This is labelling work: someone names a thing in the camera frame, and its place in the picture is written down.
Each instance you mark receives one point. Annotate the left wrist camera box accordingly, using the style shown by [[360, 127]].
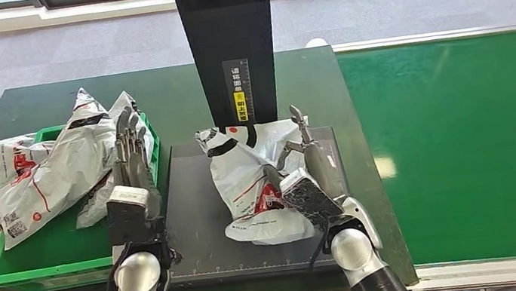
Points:
[[128, 213]]

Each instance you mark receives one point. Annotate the green plastic crate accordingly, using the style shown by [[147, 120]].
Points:
[[52, 259]]

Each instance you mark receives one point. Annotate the white parcel with red stripe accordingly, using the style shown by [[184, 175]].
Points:
[[55, 178]]

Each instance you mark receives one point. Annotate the white round conveyor knob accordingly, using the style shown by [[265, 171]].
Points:
[[317, 43]]

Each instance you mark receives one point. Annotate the green conveyor belt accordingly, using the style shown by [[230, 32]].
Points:
[[463, 135]]

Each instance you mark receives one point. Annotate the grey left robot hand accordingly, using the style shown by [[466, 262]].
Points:
[[134, 161]]

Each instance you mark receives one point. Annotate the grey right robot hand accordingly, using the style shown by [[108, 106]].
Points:
[[324, 170]]

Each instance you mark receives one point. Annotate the black yellow label sticker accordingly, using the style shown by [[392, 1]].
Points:
[[241, 106]]

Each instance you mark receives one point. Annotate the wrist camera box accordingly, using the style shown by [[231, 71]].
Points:
[[311, 197], [128, 213]]

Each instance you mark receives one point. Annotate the white parcel with black logo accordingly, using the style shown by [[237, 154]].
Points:
[[242, 177]]

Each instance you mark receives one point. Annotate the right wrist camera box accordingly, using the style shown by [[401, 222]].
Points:
[[311, 197]]

